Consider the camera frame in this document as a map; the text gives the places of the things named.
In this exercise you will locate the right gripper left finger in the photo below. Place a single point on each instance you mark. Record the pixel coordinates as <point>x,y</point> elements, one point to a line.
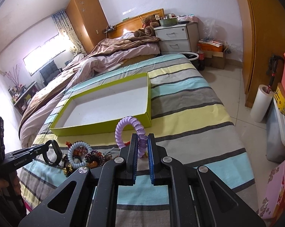
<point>130,155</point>

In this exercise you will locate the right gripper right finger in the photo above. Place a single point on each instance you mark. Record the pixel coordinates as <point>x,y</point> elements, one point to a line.
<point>156,167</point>

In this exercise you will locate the black smart band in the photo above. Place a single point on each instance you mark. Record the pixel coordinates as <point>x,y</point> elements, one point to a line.
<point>53,154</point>

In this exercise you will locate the left hand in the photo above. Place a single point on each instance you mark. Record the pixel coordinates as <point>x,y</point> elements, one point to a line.
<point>15,183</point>

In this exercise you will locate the green shallow cardboard box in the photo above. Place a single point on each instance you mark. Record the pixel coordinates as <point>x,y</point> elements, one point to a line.
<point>99,109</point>

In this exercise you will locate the striped bed sheet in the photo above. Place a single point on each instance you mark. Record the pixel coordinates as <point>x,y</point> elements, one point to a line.
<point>188,119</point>

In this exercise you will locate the dark low side table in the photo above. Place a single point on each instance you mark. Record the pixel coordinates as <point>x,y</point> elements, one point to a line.
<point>22,95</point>

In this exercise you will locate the pink brown duvet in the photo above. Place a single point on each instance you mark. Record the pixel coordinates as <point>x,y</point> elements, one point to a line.
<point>108,55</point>

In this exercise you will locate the black chair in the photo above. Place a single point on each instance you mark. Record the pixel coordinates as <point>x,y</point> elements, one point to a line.
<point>49,72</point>

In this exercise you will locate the black trash bin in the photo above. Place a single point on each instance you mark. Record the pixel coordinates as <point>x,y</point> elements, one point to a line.
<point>195,60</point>

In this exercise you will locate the white nightstand drawers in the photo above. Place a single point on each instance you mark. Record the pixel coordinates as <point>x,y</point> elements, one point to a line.
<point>178,38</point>

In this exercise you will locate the wooden headboard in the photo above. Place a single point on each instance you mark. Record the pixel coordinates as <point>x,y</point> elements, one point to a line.
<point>132,24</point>

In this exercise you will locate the cardboard box with books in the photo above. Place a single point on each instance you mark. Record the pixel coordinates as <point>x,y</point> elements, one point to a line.
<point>214,53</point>

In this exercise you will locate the brown teddy bear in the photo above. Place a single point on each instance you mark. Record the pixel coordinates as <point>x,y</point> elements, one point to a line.
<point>149,23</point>

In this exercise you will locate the white paper roll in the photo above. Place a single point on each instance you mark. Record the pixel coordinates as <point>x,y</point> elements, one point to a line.
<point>261,103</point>

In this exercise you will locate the green basin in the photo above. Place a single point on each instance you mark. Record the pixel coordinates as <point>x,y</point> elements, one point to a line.
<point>168,22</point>

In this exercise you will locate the wooden wardrobe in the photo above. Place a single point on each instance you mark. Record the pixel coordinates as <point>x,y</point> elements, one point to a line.
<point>88,21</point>

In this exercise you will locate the floral curtain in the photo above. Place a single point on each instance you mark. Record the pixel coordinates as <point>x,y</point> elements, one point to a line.
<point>66,29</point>

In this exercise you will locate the wooden door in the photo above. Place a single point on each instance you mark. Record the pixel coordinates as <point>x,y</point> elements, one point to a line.
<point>263,25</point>

